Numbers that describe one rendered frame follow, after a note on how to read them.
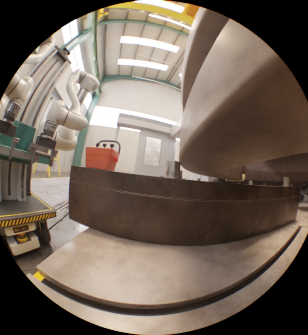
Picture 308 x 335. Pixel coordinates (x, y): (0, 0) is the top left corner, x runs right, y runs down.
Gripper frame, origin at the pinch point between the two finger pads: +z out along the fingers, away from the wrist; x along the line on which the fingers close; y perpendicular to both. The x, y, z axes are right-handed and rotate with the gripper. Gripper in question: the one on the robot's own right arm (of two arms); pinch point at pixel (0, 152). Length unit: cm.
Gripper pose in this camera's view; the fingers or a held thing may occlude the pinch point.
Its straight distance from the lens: 68.6
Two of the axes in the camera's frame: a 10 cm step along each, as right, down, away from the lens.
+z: -1.1, 9.9, -1.0
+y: -9.8, -1.0, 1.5
